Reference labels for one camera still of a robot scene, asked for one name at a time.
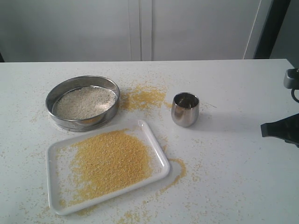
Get small stainless steel cup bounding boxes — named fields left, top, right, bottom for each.
left=171, top=92, right=200, bottom=127

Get sieved yellow millet on tray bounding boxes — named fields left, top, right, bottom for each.
left=56, top=129, right=153, bottom=208

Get yellow grains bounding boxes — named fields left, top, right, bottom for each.
left=53, top=87, right=117, bottom=120

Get spilled yellow millet pile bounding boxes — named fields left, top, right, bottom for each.
left=121, top=85, right=166, bottom=111

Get round steel sieve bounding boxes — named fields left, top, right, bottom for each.
left=45, top=75, right=121, bottom=132

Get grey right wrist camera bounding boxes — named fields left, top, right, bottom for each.
left=284, top=68, right=299, bottom=90

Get white rectangular tray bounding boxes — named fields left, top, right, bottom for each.
left=45, top=119, right=171, bottom=216

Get yellow millet arc spill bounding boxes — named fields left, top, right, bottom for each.
left=159, top=158, right=186, bottom=194

